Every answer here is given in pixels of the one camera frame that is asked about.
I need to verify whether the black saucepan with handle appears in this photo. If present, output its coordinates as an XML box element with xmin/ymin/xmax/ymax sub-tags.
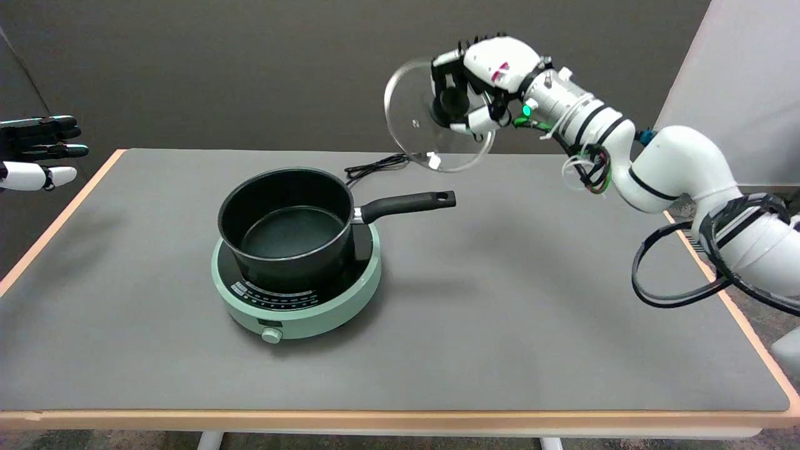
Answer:
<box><xmin>217</xmin><ymin>167</ymin><xmax>457</xmax><ymax>294</ymax></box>

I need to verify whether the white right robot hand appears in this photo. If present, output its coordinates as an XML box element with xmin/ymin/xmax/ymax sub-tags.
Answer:
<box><xmin>430</xmin><ymin>34</ymin><xmax>554</xmax><ymax>136</ymax></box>

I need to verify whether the glass pot lid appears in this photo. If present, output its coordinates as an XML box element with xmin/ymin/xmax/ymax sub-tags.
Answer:
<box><xmin>384</xmin><ymin>57</ymin><xmax>498</xmax><ymax>173</ymax></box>

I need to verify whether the grey table mat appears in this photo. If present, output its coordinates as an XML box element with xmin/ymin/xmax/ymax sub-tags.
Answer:
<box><xmin>0</xmin><ymin>149</ymin><xmax>791</xmax><ymax>412</ymax></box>

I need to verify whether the thick black cable loop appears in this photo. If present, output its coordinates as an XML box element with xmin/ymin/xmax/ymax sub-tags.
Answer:
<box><xmin>631</xmin><ymin>222</ymin><xmax>732</xmax><ymax>308</ymax></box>

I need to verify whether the white partition panel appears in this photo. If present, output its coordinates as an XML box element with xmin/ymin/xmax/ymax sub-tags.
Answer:
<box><xmin>653</xmin><ymin>0</ymin><xmax>800</xmax><ymax>187</ymax></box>

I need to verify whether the green induction cooker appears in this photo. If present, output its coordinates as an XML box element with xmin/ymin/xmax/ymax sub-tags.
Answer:
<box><xmin>211</xmin><ymin>222</ymin><xmax>383</xmax><ymax>344</ymax></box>

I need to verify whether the black sleeved cable bundle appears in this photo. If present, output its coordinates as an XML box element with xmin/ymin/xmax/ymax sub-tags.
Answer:
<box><xmin>699</xmin><ymin>194</ymin><xmax>800</xmax><ymax>313</ymax></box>

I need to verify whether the black power cord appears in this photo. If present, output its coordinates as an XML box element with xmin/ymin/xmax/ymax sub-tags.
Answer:
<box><xmin>344</xmin><ymin>152</ymin><xmax>441</xmax><ymax>188</ymax></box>

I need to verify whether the coloured wrist wire bundle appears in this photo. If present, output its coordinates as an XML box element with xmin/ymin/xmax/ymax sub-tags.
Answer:
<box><xmin>512</xmin><ymin>116</ymin><xmax>613</xmax><ymax>196</ymax></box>

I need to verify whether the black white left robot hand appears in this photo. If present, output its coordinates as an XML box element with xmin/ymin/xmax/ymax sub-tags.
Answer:
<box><xmin>0</xmin><ymin>116</ymin><xmax>89</xmax><ymax>193</ymax></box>

